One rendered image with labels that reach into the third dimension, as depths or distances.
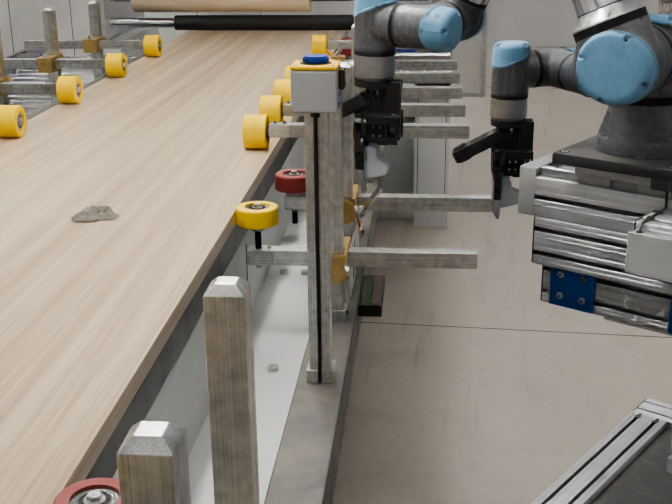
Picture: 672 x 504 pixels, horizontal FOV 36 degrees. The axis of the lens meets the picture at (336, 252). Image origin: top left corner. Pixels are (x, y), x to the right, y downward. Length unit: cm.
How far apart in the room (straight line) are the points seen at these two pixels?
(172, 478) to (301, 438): 91
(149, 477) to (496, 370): 280
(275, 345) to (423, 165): 278
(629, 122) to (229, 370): 106
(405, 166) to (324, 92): 334
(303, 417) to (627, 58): 73
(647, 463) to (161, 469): 197
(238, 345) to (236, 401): 5
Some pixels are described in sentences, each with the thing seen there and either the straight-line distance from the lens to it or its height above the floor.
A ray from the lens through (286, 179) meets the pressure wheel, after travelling 214.
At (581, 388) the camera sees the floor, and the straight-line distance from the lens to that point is 332.
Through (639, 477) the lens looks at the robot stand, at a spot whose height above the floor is 21.
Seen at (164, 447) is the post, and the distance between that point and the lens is 63.
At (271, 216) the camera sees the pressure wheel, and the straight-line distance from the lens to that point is 191.
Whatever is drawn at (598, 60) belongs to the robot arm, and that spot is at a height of 122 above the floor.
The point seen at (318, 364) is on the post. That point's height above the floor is 74.
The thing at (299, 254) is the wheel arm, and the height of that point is 82.
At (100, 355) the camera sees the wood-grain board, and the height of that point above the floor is 90.
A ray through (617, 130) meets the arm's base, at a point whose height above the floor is 108.
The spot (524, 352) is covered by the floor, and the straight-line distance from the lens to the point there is 353.
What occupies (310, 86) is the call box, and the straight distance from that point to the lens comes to 153.
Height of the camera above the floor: 145
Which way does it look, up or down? 19 degrees down
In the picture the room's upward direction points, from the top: 1 degrees counter-clockwise
